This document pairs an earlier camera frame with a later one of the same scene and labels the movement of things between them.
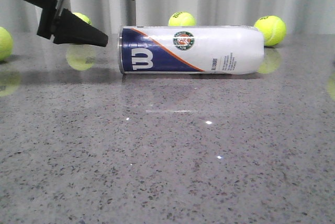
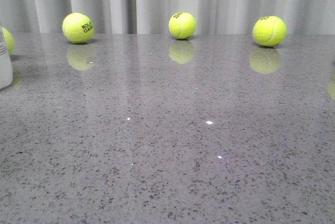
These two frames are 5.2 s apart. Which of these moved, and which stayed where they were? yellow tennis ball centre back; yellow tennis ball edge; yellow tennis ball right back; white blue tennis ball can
Moved: white blue tennis ball can
Stayed: yellow tennis ball centre back; yellow tennis ball right back; yellow tennis ball edge
